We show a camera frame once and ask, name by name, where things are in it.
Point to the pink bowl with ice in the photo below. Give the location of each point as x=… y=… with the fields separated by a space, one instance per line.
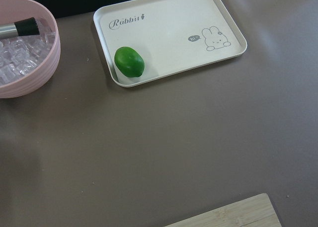
x=27 y=63

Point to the green lime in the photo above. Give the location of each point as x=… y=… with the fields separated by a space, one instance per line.
x=129 y=62

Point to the white rabbit tray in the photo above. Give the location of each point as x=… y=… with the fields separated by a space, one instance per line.
x=172 y=36

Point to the black long bar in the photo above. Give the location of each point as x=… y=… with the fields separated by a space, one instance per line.
x=94 y=1

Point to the wooden cutting board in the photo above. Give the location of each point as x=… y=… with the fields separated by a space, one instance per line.
x=256 y=211

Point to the steel muddler black tip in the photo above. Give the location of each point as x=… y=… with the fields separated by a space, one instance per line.
x=26 y=27

